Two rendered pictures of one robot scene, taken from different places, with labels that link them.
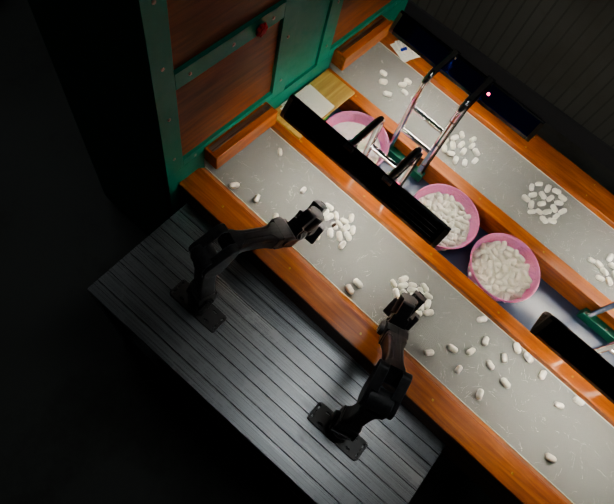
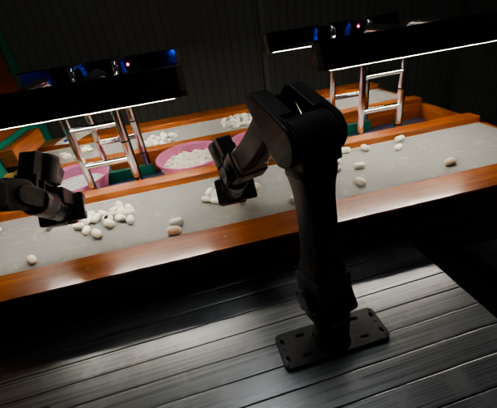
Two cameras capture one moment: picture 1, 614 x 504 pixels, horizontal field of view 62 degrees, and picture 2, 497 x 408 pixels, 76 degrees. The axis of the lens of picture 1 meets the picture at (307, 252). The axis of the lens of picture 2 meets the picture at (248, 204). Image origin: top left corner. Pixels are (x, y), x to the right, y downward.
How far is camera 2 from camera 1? 1.12 m
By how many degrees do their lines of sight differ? 38
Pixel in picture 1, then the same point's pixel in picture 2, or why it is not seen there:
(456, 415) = (374, 197)
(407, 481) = (443, 289)
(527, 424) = (408, 167)
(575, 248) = not seen: hidden behind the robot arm
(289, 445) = not seen: outside the picture
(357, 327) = (216, 236)
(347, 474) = (408, 359)
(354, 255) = (150, 216)
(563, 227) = not seen: hidden behind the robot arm
